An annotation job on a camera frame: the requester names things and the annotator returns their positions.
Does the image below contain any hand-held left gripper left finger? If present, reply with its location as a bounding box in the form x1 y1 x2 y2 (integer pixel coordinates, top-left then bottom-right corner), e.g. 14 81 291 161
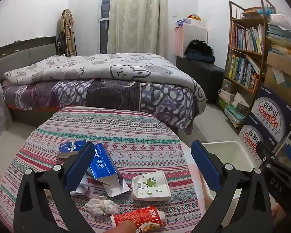
13 141 105 233

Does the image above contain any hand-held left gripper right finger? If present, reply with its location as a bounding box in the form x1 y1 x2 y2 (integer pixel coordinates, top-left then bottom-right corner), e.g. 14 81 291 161
190 139 274 233

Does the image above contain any small torn blue carton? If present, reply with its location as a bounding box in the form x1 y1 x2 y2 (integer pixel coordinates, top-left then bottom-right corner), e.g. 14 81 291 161
57 140 88 159

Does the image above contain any large blue carton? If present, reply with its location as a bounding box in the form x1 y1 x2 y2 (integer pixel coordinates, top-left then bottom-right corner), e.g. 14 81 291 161
86 143 131 198

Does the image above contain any white paper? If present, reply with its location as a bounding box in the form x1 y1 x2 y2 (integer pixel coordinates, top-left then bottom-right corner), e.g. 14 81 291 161
70 176 90 196

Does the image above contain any white plastic bin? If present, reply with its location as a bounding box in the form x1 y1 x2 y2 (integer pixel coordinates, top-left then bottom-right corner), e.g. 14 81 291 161
200 140 257 214

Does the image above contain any white tissue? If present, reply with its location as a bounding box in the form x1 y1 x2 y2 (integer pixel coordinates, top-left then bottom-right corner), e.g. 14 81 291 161
86 198 120 216

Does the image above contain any crushed white paper cup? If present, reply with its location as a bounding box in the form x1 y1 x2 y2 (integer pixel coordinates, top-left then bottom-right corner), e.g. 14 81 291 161
131 170 171 201

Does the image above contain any red printed snack cup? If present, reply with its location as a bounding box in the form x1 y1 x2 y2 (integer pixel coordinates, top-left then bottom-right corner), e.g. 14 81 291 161
110 205 166 233

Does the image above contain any person's right hand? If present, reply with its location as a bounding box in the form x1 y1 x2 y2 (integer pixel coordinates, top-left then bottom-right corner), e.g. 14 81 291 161
272 203 289 225

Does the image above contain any blue white printed carton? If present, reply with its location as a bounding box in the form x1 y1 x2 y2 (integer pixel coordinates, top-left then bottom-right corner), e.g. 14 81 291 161
238 124 265 161
249 84 291 148

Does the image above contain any white metal rack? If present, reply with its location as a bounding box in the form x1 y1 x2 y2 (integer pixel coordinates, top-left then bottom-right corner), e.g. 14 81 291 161
274 110 291 167

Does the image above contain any pile of books and boxes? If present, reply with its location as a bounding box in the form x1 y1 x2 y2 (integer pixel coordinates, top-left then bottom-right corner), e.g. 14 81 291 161
217 89 250 128

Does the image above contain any striped patterned tablecloth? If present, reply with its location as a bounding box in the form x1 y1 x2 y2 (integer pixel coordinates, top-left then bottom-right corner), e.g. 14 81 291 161
0 105 206 233

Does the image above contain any dark bed base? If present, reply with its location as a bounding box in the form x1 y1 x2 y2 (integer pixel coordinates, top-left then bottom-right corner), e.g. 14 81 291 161
7 103 56 127

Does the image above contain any brown cardboard box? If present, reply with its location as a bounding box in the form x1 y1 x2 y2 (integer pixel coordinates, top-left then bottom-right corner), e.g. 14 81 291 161
264 51 291 95

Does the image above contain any purple patterned quilt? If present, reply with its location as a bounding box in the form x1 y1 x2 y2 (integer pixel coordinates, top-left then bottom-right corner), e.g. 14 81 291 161
2 79 200 135

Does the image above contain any row of upright books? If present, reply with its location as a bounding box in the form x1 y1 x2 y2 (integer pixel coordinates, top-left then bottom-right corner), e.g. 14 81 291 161
230 23 265 54
227 53 261 94

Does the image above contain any black storage bench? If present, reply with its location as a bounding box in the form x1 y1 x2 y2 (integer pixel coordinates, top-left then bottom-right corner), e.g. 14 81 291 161
176 56 225 102

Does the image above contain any wooden bookshelf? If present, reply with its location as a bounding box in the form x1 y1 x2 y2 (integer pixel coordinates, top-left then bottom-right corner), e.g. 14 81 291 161
217 0 277 127

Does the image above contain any dark blue clothes pile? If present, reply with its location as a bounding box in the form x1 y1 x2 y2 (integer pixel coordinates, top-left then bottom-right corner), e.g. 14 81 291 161
184 49 216 64

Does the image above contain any stack of papers and folders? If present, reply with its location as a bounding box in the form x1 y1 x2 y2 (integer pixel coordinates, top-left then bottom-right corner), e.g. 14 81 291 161
265 13 291 56

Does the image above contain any grey padded headboard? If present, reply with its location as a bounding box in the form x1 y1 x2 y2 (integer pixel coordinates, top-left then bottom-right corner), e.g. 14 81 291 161
0 36 57 83

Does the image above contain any black hanging bag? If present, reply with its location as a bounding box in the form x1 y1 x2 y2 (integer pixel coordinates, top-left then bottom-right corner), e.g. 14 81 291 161
55 31 68 55

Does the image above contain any pink cloth-covered cabinet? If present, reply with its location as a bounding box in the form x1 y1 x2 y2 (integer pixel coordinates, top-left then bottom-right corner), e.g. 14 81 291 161
175 19 208 57

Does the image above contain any plaid scarf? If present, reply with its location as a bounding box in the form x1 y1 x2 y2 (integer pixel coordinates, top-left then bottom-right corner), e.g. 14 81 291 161
58 9 77 57

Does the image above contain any flat stack of books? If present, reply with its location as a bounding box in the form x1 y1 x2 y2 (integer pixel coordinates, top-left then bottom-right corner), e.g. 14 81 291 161
241 6 275 18

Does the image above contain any cream curtain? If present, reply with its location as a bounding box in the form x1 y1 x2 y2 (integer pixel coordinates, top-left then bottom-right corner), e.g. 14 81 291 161
107 0 169 55

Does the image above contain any window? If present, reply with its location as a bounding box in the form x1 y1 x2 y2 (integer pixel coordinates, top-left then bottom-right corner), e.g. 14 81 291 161
97 0 113 54

